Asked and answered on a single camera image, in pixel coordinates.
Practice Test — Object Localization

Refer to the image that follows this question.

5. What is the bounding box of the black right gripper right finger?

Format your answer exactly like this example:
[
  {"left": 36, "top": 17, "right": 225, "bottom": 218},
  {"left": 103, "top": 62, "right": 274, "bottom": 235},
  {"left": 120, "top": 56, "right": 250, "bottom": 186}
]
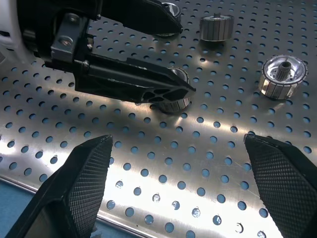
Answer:
[{"left": 243, "top": 134, "right": 317, "bottom": 238}]

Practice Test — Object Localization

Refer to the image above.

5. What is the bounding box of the silver metal roller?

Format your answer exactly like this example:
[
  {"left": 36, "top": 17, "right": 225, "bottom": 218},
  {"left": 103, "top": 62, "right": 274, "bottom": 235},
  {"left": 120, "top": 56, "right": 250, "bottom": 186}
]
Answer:
[
  {"left": 153, "top": 1, "right": 182, "bottom": 38},
  {"left": 199, "top": 12, "right": 235, "bottom": 43},
  {"left": 151, "top": 66, "right": 193, "bottom": 115},
  {"left": 257, "top": 55, "right": 309, "bottom": 101}
]

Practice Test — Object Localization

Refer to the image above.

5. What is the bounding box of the perforated steel tray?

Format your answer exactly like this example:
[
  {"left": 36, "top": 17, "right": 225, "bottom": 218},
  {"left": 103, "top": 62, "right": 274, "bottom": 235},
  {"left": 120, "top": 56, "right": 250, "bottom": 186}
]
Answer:
[{"left": 0, "top": 0, "right": 317, "bottom": 238}]

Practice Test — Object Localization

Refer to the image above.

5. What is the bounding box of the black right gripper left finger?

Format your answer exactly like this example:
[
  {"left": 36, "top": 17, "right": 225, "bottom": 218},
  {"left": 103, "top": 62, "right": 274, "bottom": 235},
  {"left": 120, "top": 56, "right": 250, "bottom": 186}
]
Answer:
[{"left": 0, "top": 134, "right": 114, "bottom": 238}]

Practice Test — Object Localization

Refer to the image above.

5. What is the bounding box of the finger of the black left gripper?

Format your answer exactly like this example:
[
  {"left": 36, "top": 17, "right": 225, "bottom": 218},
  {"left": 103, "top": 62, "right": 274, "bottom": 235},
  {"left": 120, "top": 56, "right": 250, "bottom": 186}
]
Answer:
[
  {"left": 73, "top": 53, "right": 197, "bottom": 104},
  {"left": 98, "top": 0, "right": 184, "bottom": 36}
]

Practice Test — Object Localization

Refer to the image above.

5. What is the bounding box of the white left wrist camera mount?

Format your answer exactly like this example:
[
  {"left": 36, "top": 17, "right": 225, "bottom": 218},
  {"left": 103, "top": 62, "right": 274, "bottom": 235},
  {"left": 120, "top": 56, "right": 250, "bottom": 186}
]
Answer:
[{"left": 0, "top": 0, "right": 28, "bottom": 64}]

